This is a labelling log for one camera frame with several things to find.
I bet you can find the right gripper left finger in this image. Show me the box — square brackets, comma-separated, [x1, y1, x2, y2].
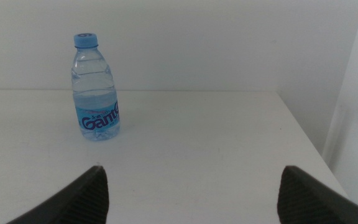
[6, 165, 110, 224]

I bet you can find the clear water bottle blue cap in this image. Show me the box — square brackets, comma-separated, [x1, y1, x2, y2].
[70, 32, 121, 142]

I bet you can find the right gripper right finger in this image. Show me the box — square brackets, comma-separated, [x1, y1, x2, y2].
[277, 165, 358, 224]

